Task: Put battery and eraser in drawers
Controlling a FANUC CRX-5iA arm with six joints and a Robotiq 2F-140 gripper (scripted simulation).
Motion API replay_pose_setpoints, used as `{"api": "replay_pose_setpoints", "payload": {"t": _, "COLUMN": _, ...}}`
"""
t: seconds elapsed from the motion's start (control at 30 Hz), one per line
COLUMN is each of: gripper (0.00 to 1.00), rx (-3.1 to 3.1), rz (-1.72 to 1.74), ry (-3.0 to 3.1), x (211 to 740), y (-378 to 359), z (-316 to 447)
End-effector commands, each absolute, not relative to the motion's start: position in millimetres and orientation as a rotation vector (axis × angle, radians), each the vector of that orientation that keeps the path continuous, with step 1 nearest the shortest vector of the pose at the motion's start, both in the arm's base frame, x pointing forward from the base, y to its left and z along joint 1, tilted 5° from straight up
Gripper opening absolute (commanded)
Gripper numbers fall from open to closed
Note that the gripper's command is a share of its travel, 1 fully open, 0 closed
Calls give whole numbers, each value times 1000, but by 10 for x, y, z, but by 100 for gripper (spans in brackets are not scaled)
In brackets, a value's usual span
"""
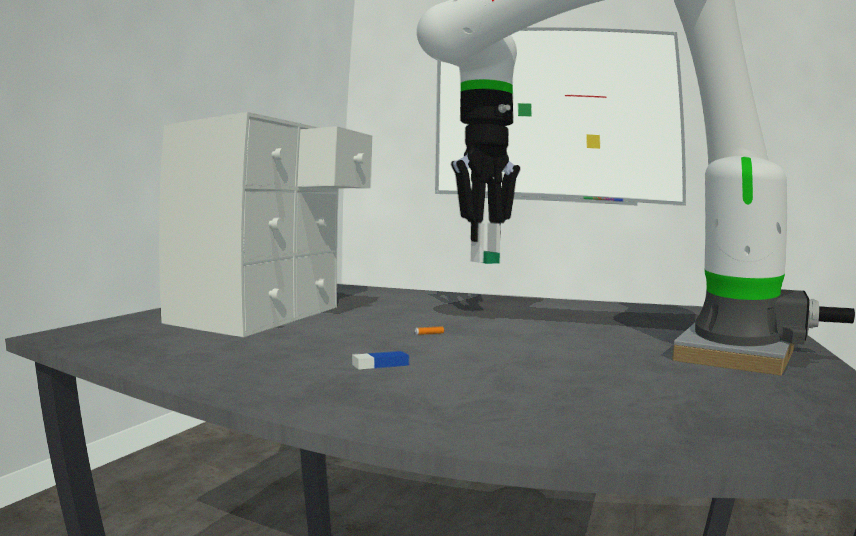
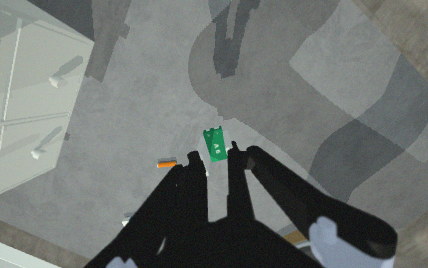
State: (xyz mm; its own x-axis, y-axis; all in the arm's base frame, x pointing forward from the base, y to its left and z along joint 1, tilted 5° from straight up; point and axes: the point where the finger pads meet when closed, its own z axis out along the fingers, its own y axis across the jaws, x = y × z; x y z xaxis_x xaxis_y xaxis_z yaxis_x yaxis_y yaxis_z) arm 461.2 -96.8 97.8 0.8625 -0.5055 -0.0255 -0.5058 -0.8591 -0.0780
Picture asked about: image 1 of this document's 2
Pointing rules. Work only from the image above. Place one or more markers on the orange battery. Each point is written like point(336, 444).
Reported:
point(429, 330)

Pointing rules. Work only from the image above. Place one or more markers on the blue and white eraser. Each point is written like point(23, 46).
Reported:
point(380, 360)

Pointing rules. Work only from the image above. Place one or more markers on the white small chest of drawers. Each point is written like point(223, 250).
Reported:
point(201, 223)

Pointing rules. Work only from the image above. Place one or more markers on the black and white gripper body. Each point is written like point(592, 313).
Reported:
point(484, 140)

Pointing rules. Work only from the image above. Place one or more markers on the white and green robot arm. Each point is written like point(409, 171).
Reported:
point(745, 197)

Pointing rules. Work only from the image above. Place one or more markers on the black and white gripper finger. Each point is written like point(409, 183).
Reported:
point(499, 197)
point(471, 202)

